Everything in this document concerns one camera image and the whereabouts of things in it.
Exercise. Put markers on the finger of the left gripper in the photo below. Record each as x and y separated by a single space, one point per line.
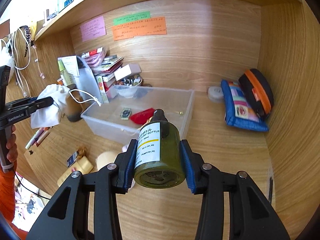
33 100
35 104

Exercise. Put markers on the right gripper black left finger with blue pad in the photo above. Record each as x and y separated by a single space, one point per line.
85 205

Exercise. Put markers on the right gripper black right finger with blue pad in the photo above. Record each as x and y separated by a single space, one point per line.
251 214

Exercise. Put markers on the white drawstring pouch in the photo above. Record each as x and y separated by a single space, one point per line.
51 115

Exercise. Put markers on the green pump bottle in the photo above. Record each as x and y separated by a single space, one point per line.
158 162

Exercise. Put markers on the yellow lotion tube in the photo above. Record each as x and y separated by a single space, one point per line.
82 165

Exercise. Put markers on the small blue card box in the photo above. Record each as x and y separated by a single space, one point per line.
72 159

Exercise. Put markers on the golden cord charm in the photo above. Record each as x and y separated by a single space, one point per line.
81 152

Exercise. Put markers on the pink round mini fan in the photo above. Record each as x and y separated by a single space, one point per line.
124 149

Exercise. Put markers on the orange sleeve forearm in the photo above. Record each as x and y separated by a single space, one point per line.
7 200

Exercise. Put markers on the person's left hand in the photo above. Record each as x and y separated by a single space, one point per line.
12 147

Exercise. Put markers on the pens on desk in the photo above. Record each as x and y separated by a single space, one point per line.
36 136

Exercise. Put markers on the brown lidded mug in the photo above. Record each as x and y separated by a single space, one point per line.
74 109

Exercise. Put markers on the green spray bottle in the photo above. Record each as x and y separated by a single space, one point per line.
67 78

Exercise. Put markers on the red white tube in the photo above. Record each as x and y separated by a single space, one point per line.
92 53

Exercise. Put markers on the stack of books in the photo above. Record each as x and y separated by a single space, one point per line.
103 66

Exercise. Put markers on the clear plastic storage bin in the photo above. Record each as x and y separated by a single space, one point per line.
106 120

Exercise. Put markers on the small patterned badge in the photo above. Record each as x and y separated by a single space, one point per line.
125 114

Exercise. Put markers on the white cardboard box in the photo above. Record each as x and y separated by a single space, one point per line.
127 70

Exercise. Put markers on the bowl of trinkets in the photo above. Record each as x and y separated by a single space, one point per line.
130 86

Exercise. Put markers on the pink sticky note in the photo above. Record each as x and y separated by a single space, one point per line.
92 29

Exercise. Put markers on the blue patchwork pouch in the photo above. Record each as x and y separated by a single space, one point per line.
238 112

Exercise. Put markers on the red fabric pouch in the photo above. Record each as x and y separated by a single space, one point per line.
142 117

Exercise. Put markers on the white round tape dispenser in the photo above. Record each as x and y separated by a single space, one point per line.
215 94

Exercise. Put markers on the black orange zip case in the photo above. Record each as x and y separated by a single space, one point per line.
257 92

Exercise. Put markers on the green sticky note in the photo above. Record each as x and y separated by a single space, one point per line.
132 17

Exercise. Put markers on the orange paper note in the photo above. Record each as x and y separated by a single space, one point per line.
145 27

